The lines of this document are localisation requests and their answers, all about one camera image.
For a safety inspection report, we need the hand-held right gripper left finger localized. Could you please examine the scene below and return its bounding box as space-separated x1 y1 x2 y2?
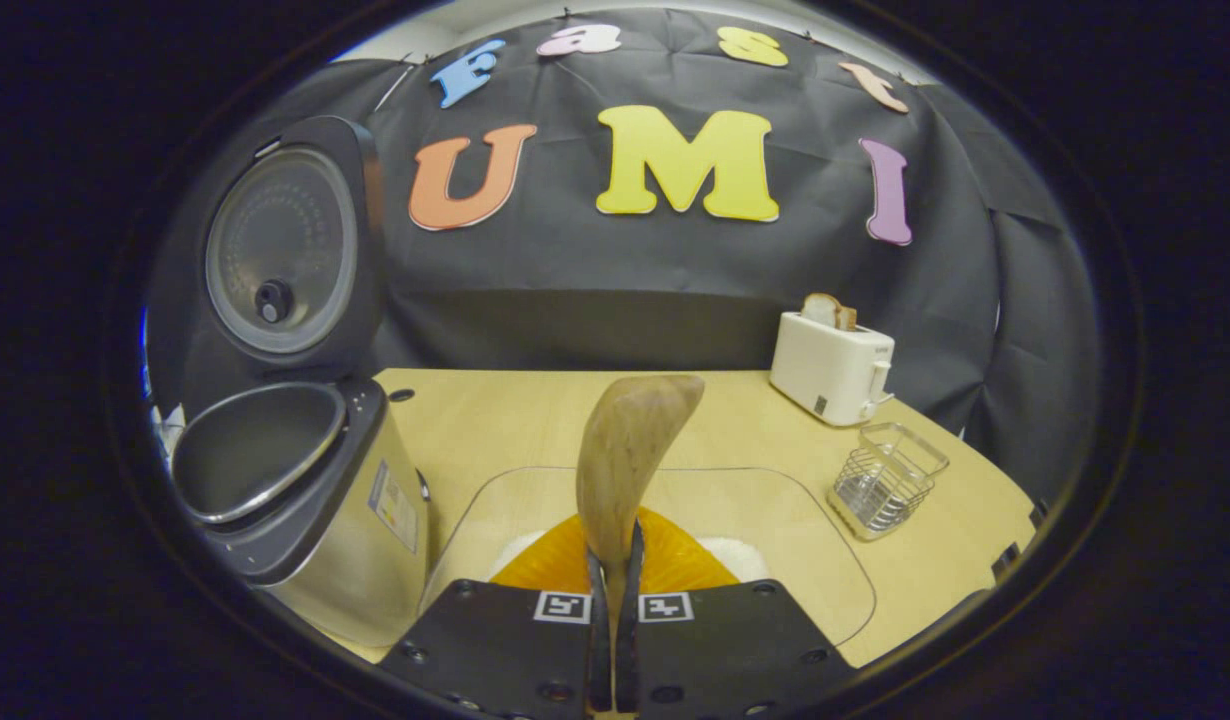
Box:
378 512 614 720

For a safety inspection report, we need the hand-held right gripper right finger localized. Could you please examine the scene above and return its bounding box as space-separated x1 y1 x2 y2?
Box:
615 507 861 720

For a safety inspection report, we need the wooden spoon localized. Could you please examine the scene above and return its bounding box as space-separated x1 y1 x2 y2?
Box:
575 374 707 641

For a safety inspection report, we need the silver black rice cooker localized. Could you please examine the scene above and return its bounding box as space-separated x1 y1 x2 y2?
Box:
172 115 432 649

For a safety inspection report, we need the metal wire chopstick holder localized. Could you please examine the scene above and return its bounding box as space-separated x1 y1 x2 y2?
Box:
827 422 951 542

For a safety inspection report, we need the clear plastic rice container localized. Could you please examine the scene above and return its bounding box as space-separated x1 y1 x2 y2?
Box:
420 465 878 651

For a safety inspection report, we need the white toaster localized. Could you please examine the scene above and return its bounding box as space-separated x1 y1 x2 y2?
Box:
770 311 896 428

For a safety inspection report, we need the bread slice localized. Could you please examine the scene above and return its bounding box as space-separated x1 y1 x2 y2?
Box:
802 293 859 332

